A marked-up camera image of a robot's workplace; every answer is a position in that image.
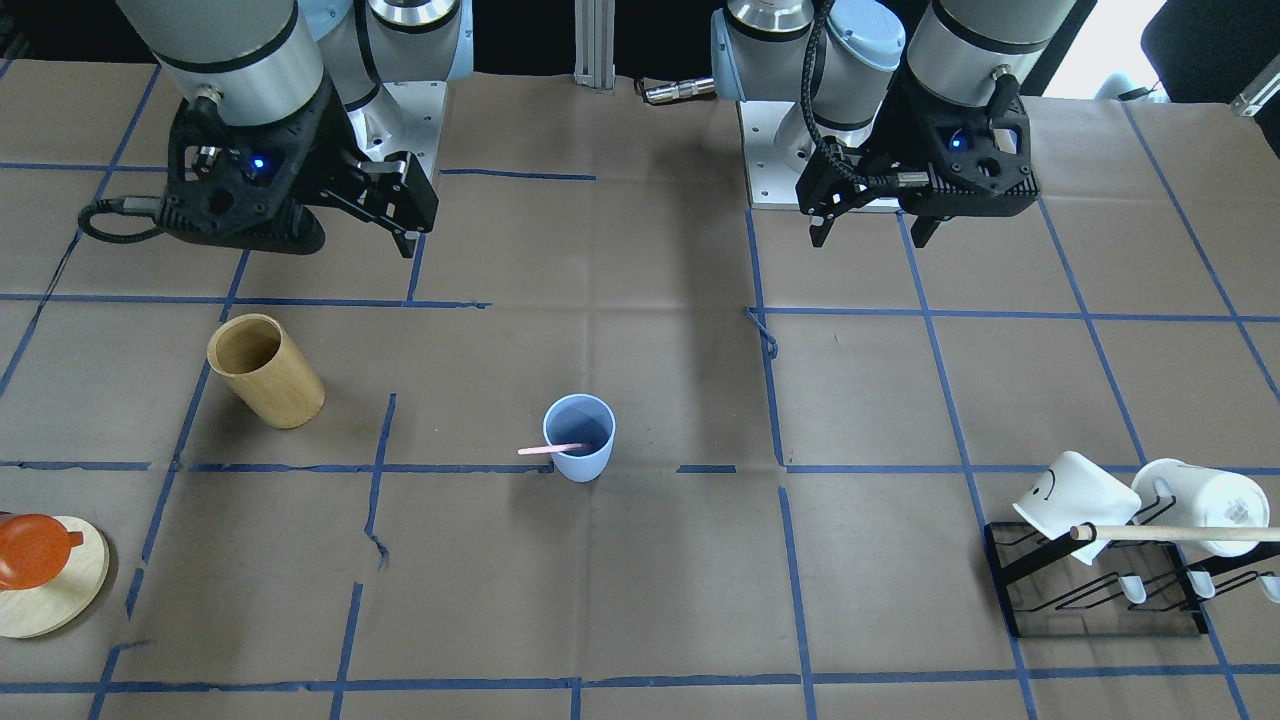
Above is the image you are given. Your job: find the black wire mug rack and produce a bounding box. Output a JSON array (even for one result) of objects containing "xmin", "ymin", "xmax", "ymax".
[{"xmin": 984, "ymin": 510, "xmax": 1277, "ymax": 639}]

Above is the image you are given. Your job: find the wooden rack handle rod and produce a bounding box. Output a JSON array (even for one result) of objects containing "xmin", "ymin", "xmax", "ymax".
[{"xmin": 1069, "ymin": 523, "xmax": 1279, "ymax": 543}]

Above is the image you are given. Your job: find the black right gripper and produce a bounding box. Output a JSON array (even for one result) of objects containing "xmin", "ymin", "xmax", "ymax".
[{"xmin": 160, "ymin": 76, "xmax": 439, "ymax": 259}]

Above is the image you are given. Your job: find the white mug far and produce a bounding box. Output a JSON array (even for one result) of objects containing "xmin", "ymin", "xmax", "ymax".
[{"xmin": 1132, "ymin": 457, "xmax": 1270, "ymax": 528}]

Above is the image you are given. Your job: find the orange cup on stand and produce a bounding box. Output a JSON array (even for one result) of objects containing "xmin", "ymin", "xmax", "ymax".
[{"xmin": 1, "ymin": 512, "xmax": 84, "ymax": 591}]

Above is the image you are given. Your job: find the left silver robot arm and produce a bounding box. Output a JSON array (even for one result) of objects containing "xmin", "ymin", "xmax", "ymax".
[{"xmin": 710, "ymin": 1, "xmax": 1073, "ymax": 247}]

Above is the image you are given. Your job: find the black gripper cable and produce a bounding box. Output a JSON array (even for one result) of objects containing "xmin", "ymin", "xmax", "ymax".
[{"xmin": 78, "ymin": 199, "xmax": 172, "ymax": 243}]

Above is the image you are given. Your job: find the light blue plastic cup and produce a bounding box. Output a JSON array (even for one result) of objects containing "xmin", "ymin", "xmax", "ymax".
[{"xmin": 541, "ymin": 393, "xmax": 617, "ymax": 483}]

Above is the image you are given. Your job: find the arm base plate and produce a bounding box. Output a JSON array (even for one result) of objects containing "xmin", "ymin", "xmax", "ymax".
[
  {"xmin": 737, "ymin": 101, "xmax": 813, "ymax": 211},
  {"xmin": 347, "ymin": 81, "xmax": 451, "ymax": 181}
]

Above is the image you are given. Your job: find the white smiley mug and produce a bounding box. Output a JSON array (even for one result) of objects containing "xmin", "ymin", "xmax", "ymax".
[{"xmin": 1012, "ymin": 451, "xmax": 1142, "ymax": 542}]

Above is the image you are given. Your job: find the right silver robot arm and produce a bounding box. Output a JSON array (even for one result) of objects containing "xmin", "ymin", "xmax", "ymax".
[{"xmin": 78, "ymin": 1, "xmax": 475, "ymax": 258}]

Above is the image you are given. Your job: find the bamboo chopstick holder cup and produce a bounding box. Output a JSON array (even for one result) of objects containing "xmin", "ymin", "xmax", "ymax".
[{"xmin": 206, "ymin": 313, "xmax": 326, "ymax": 429}]

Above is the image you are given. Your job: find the wooden mug tree stand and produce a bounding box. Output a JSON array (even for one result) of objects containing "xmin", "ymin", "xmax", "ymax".
[{"xmin": 1, "ymin": 512, "xmax": 110, "ymax": 639}]

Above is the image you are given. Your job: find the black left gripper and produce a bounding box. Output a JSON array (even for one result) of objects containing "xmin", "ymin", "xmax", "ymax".
[{"xmin": 796, "ymin": 70, "xmax": 1041, "ymax": 249}]

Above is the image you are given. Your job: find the aluminium frame post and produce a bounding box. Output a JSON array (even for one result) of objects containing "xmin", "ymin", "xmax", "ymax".
[{"xmin": 572, "ymin": 0, "xmax": 617, "ymax": 94}]

